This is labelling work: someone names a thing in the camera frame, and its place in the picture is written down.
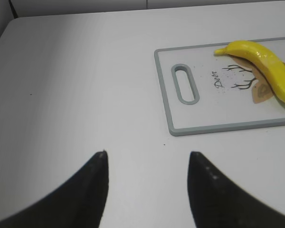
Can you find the white cutting board, grey rim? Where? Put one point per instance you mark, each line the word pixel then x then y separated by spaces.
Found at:
pixel 205 93

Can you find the yellow plastic banana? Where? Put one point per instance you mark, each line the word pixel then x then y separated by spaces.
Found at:
pixel 265 60

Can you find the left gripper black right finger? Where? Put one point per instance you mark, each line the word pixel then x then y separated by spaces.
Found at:
pixel 217 202

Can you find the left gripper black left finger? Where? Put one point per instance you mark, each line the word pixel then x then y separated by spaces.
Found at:
pixel 77 203

